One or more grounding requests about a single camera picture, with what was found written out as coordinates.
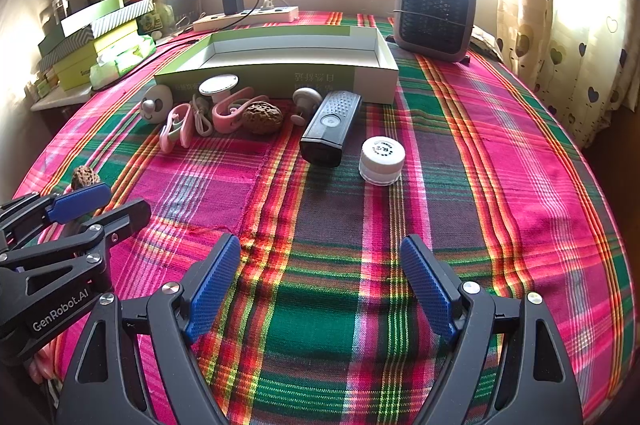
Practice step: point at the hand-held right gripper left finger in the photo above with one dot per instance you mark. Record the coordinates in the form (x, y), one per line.
(215, 290)

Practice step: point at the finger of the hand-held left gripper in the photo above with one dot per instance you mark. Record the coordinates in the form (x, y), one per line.
(80, 201)
(122, 215)

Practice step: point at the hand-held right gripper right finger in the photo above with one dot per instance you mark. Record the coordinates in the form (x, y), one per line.
(425, 290)

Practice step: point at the brown walnut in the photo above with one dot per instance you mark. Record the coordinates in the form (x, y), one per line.
(86, 177)
(262, 118)

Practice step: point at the pink green clip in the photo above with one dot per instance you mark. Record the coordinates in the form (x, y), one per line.
(172, 130)

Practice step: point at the white panda face gadget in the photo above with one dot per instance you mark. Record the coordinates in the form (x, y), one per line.
(157, 102)

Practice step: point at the white round jar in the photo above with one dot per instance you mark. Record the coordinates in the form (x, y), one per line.
(381, 160)

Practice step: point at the round white lamp green base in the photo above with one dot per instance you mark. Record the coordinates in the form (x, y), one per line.
(218, 86)

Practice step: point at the black doorbell unit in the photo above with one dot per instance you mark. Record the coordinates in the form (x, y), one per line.
(330, 125)

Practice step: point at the white mushroom-shaped knob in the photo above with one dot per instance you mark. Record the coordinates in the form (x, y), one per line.
(306, 97)

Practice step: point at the green white cardboard box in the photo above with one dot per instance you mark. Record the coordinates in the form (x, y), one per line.
(300, 80)

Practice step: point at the plaid pink green blanket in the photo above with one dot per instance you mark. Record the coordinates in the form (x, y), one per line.
(325, 230)

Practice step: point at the yellow-green box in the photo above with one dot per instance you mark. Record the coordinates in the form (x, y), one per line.
(75, 67)

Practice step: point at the green tissue pack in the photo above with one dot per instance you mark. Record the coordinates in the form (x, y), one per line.
(122, 60)

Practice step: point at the striped grey box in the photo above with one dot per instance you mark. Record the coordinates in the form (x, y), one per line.
(85, 37)

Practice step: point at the green plastic bag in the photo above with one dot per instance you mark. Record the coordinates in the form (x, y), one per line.
(155, 20)

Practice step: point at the white power strip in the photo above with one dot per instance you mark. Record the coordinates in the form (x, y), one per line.
(250, 19)

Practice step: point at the white plug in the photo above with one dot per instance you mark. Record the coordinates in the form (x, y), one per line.
(271, 3)

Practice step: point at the grey fan heater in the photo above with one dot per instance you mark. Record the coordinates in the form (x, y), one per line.
(432, 15)

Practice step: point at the heart print curtain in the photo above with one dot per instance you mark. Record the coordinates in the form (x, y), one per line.
(575, 30)

